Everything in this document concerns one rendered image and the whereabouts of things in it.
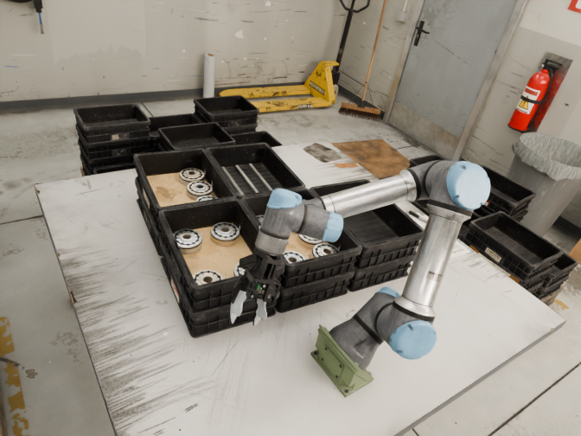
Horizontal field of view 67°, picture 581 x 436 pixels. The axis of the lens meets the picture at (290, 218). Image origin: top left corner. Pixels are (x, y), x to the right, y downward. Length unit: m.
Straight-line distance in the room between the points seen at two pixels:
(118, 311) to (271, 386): 0.55
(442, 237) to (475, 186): 0.15
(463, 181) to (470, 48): 3.41
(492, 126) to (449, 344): 3.04
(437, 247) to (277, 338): 0.60
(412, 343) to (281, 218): 0.48
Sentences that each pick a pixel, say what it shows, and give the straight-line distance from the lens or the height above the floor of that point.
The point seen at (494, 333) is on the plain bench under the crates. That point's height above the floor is 0.70.
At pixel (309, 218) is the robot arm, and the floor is 1.24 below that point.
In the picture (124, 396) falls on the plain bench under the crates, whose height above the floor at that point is 0.70.
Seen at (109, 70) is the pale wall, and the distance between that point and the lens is 4.64.
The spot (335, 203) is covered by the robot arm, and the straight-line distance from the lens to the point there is 1.20.
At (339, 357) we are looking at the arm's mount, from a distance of 1.34.
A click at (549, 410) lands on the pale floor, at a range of 2.72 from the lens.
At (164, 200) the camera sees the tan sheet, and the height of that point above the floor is 0.83.
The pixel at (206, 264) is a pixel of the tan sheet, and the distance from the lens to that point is 1.49.
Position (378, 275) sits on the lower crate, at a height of 0.76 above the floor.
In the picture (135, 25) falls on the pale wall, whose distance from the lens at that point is 4.59.
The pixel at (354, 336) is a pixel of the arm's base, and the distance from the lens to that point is 1.33.
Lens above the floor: 1.84
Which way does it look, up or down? 35 degrees down
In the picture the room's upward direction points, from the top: 11 degrees clockwise
